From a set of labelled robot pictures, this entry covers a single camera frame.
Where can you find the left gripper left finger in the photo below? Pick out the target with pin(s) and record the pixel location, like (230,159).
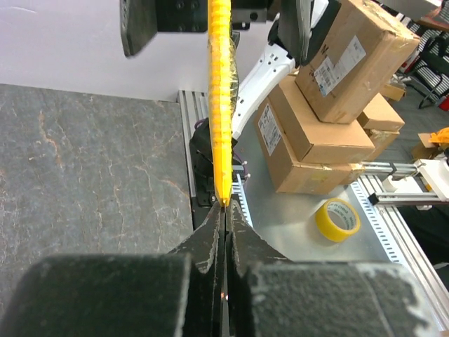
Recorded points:
(174,294)

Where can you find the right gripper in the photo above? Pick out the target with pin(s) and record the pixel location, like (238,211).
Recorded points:
(139,20)

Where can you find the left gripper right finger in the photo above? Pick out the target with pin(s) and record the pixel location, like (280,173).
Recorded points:
(270,295)

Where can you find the yellow utility knife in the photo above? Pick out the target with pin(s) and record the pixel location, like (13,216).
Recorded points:
(222,94)

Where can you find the yellow tape roll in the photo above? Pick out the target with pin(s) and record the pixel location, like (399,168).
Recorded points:
(337,220)

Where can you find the stacked cardboard boxes outside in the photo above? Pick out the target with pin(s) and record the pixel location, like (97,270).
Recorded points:
(308,126)

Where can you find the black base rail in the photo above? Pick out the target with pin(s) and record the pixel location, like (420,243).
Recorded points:
(201,159)

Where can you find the aluminium frame rig outside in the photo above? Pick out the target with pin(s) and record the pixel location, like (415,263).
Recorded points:
(422,184)

